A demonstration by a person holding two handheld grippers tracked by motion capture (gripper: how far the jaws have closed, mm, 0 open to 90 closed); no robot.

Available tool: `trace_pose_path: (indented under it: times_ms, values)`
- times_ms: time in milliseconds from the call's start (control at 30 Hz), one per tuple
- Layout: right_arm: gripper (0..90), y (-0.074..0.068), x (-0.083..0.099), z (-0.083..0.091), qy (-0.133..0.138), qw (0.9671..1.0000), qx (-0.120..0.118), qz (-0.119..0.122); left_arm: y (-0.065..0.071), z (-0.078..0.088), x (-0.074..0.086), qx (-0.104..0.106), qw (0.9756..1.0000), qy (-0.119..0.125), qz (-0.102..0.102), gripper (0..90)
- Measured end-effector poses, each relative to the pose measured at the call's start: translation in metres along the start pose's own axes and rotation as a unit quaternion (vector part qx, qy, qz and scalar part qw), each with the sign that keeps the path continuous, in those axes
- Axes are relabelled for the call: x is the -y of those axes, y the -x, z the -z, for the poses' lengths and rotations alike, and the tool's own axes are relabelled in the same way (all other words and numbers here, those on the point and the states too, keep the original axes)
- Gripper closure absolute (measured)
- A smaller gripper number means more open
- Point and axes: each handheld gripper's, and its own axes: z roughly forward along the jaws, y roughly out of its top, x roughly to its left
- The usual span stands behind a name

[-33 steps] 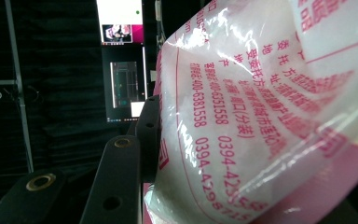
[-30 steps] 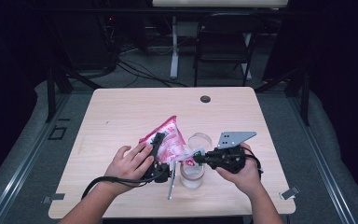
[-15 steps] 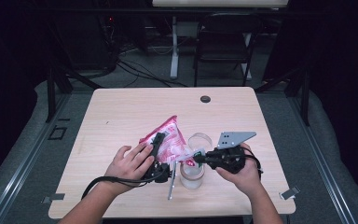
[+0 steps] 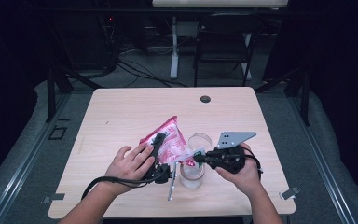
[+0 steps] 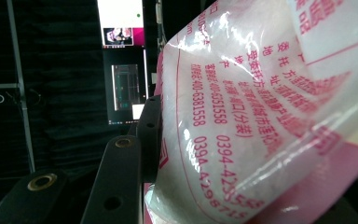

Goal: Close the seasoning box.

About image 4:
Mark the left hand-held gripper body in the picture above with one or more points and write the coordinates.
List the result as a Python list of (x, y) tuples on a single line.
[(161, 174)]

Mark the dark round table grommet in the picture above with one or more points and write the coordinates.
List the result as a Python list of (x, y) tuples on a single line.
[(205, 99)]

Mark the grey tape strip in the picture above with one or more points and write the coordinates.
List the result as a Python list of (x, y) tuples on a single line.
[(54, 197), (290, 193)]

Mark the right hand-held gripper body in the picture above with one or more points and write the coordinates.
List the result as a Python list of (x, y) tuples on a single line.
[(230, 155)]

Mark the person's left hand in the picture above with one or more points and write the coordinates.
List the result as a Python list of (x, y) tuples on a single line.
[(127, 168)]

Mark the glass jar with hinged lid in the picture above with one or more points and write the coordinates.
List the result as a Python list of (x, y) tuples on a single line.
[(192, 181)]

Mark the person's right hand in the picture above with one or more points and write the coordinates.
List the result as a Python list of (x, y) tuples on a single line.
[(245, 180)]

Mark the aluminium floor rail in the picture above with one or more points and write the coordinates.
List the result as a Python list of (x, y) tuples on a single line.
[(28, 171), (320, 165)]

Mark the black folding chair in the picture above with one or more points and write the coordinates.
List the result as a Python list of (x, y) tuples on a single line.
[(227, 37)]

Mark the black metal stand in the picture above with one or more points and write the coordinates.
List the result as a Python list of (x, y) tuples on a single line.
[(51, 93), (305, 99)]

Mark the pink and clear plastic packet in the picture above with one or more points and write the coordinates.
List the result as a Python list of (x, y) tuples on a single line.
[(174, 146)]

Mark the white desk with white legs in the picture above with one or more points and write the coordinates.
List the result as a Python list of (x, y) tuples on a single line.
[(217, 3)]

